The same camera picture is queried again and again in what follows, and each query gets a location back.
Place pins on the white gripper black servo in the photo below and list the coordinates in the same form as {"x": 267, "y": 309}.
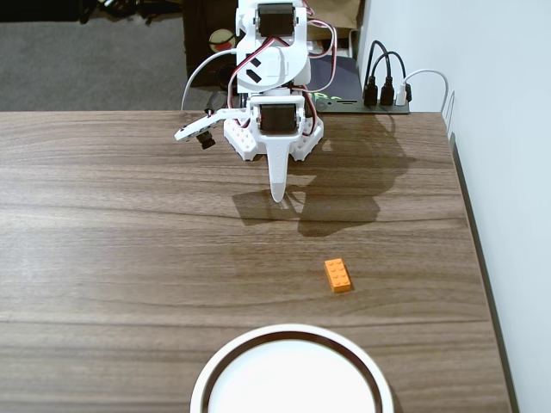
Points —
{"x": 275, "y": 118}

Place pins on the orange lego block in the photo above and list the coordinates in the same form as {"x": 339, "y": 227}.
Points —
{"x": 338, "y": 275}

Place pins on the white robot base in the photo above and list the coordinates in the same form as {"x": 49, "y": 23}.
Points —
{"x": 241, "y": 137}

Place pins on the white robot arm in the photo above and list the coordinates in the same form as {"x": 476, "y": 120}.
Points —
{"x": 275, "y": 64}

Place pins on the white plate dark rim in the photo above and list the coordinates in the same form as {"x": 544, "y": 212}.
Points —
{"x": 292, "y": 378}

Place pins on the black round cup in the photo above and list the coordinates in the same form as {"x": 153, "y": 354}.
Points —
{"x": 220, "y": 81}

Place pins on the dark navy box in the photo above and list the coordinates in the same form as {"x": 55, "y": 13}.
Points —
{"x": 344, "y": 77}

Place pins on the black usb hub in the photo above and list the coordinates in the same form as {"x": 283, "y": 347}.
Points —
{"x": 387, "y": 109}

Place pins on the round red white sticker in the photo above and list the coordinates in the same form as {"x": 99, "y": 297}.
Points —
{"x": 220, "y": 38}

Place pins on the dark brown cabinet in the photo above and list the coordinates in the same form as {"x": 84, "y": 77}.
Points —
{"x": 198, "y": 26}

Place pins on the brown paper bag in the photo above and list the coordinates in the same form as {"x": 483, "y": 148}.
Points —
{"x": 344, "y": 17}

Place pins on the black equipment pile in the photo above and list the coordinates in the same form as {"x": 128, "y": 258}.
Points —
{"x": 43, "y": 10}

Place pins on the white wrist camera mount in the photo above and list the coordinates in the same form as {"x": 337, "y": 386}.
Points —
{"x": 198, "y": 127}

